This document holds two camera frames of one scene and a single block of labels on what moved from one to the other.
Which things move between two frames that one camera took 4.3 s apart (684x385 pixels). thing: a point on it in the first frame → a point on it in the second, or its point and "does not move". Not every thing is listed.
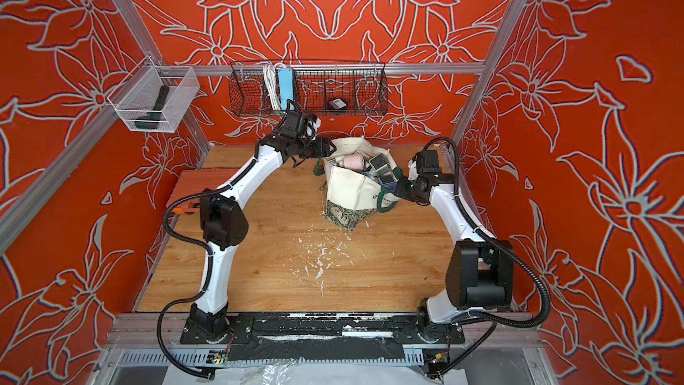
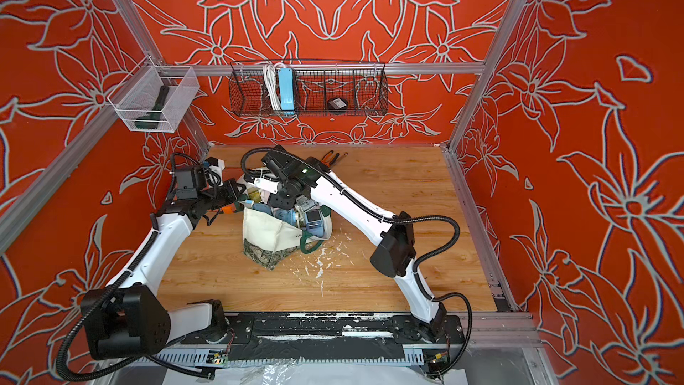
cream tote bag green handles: x=352 y=196 → x=269 y=237
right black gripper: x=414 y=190 → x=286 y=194
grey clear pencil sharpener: x=378 y=164 → x=313 y=218
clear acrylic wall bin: x=155 y=98 does not move
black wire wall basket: x=323 y=87 does not move
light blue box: x=286 y=86 does not move
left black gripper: x=322 y=147 → x=232 y=195
